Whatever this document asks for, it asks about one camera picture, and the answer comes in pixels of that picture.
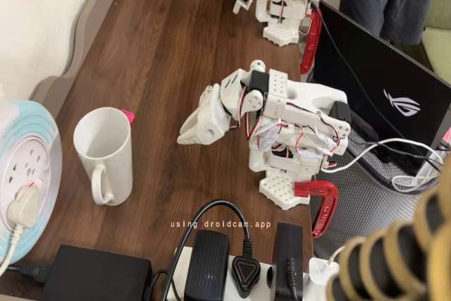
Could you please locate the red C-clamp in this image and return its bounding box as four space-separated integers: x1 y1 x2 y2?
299 6 323 76
295 180 340 240

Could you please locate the white ceramic mug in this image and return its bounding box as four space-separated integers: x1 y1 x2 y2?
73 106 134 207

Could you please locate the black laptop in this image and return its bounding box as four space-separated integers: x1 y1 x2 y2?
311 0 451 179

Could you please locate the wide black plug-in adapter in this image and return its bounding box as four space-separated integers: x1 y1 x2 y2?
183 229 231 301

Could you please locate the narrow black plug-in adapter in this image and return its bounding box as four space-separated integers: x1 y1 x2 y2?
273 221 305 301

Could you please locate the white power strip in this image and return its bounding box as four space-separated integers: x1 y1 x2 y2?
165 244 343 301

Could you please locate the grey woven mat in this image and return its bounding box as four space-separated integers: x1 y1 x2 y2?
309 128 445 271

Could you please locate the white appliance at right edge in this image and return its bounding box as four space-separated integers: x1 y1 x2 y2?
0 99 63 276

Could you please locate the large black power brick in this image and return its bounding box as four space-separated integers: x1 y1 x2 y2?
41 244 154 301

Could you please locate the white USB charger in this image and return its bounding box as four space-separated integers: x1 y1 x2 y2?
309 244 353 301

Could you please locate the yellow black ribbed gooseneck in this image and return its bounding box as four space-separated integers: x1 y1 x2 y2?
326 170 451 301

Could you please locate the black triangular plug with cable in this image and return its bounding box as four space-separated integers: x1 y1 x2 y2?
174 199 263 300

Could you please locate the thick dark cable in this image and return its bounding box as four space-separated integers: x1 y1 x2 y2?
347 138 441 190

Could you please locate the white cable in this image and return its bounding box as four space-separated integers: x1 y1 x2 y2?
321 137 446 194

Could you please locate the white plug with cable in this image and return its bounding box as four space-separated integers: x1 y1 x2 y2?
0 183 41 268

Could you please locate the black power cord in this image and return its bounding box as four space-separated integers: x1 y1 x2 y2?
4 264 52 280

